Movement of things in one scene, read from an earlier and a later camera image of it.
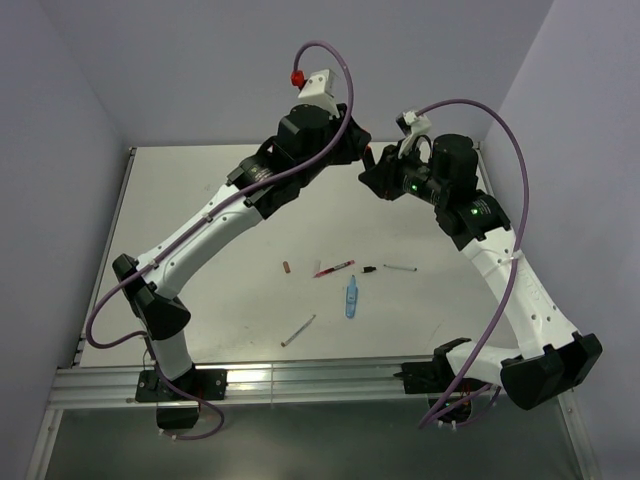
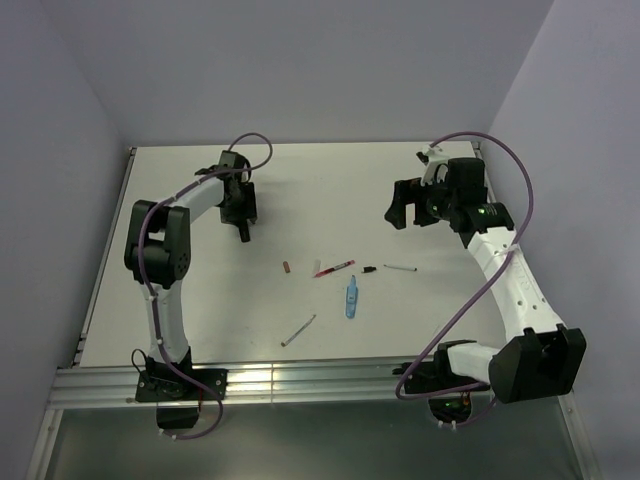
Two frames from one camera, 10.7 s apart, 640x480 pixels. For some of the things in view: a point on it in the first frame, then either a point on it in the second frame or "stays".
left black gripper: x=354 y=141 to x=248 y=212
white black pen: x=410 y=268 stays
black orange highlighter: x=368 y=158 to x=244 y=232
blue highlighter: x=352 y=297 stays
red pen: x=335 y=268 stays
